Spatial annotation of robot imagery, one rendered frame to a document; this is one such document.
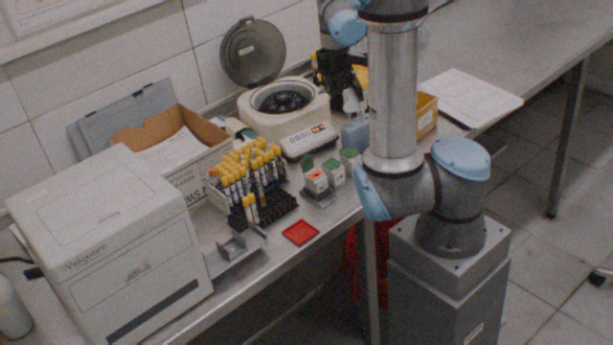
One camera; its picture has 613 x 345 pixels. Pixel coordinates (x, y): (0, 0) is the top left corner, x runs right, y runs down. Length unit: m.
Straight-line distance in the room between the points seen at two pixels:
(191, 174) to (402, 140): 0.66
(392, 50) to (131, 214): 0.56
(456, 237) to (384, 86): 0.38
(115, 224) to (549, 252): 1.97
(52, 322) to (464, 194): 0.94
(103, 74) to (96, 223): 0.66
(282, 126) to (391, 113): 0.67
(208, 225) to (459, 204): 0.66
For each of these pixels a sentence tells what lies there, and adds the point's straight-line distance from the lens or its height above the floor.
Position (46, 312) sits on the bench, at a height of 0.88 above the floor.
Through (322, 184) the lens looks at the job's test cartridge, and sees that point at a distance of 1.46.
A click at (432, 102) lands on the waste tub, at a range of 1.69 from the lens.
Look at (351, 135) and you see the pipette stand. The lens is 1.58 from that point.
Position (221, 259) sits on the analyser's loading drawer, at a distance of 1.34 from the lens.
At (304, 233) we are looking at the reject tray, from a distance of 1.41.
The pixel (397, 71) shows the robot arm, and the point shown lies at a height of 1.39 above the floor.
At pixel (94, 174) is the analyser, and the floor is 1.17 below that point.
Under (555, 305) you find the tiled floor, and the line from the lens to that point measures 2.46.
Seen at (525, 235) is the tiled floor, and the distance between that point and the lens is 2.70.
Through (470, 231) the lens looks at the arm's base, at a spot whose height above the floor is 1.01.
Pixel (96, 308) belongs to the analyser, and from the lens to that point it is 1.18.
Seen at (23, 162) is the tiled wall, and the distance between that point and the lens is 1.70.
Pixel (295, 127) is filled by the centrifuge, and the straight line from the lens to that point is 1.65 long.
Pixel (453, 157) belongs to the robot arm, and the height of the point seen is 1.18.
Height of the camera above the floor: 1.84
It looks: 37 degrees down
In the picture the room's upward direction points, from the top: 9 degrees counter-clockwise
